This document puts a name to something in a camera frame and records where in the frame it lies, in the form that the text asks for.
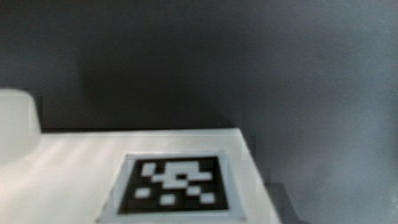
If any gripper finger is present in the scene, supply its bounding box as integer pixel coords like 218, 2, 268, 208
0, 88, 40, 166

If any white front drawer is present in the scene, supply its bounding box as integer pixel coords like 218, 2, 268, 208
0, 129, 282, 224

